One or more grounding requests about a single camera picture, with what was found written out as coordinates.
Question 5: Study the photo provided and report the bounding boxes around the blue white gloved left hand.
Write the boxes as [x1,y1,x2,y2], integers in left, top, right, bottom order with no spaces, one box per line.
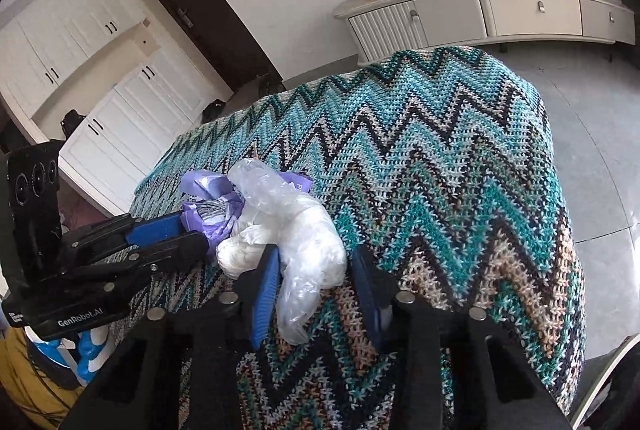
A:
[25,325,115,390]

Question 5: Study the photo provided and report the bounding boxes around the dark brown entrance door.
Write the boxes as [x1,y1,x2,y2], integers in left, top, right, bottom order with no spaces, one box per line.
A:
[159,0,282,91]

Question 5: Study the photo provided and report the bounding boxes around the zigzag knitted table cloth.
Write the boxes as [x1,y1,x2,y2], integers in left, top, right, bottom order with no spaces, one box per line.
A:
[130,46,586,429]

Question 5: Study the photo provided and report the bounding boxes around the black shoes by door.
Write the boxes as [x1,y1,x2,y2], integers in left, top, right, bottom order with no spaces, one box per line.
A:
[201,100,226,124]

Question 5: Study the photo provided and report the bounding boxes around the white hallway cabinets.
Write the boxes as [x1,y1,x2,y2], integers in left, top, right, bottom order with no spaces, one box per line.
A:
[1,0,232,216]

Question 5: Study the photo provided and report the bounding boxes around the white tv cabinet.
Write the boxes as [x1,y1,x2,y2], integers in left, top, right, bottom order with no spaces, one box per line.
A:
[334,0,637,66]

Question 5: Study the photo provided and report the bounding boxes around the white clear plastic bag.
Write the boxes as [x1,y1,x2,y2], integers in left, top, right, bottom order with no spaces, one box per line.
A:
[216,158,347,346]

